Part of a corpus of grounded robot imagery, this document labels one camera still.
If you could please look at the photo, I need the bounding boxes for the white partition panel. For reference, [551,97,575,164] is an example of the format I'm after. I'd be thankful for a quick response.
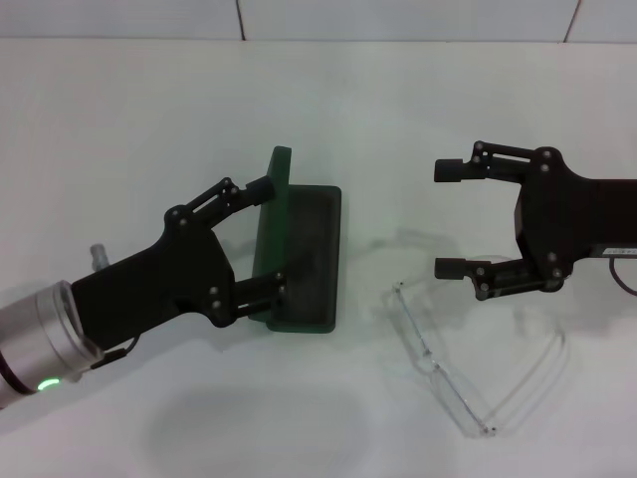
[0,0,245,42]
[236,0,581,45]
[566,0,637,46]

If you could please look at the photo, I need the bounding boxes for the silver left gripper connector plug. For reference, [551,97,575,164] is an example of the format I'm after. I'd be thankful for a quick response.
[89,242,111,273]

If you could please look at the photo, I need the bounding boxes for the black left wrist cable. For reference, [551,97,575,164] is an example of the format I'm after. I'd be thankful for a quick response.
[91,336,139,369]

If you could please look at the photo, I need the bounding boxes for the green glasses case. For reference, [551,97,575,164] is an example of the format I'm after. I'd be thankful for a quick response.
[247,144,343,334]

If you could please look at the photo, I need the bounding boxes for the dark right wrist cable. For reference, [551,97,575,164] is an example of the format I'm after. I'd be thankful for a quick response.
[609,257,637,296]

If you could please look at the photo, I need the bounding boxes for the clear white glasses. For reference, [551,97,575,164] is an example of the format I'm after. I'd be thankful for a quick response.
[382,253,571,439]

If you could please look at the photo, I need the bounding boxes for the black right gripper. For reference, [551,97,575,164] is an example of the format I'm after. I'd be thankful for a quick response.
[433,140,637,303]

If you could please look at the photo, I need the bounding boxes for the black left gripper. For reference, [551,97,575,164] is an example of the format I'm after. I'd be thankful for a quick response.
[72,176,289,351]

